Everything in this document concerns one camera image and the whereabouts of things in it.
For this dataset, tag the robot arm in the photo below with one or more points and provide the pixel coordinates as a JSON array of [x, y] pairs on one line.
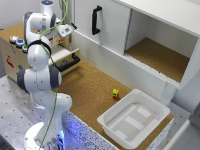
[[40, 78]]

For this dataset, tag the white plastic box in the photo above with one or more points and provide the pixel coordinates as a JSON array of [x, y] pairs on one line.
[[133, 120]]

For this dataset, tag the wooden drawer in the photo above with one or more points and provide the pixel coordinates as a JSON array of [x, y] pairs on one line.
[[68, 66]]

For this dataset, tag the white cabinet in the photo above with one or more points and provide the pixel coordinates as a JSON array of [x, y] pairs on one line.
[[146, 71]]

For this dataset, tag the white sliding door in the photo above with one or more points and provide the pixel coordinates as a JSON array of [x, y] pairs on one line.
[[113, 26]]

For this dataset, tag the wooden drawer box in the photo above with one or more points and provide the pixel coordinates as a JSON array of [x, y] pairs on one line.
[[10, 56]]

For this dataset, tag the red button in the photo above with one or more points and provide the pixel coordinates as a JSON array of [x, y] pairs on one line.
[[13, 38]]

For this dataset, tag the blue button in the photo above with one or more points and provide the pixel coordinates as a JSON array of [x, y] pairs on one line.
[[20, 42]]

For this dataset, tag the green button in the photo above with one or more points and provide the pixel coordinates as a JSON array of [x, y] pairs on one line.
[[25, 48]]

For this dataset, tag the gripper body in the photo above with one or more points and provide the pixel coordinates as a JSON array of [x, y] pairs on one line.
[[64, 30]]

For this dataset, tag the yellow block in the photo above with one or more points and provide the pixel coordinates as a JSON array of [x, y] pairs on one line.
[[115, 91]]

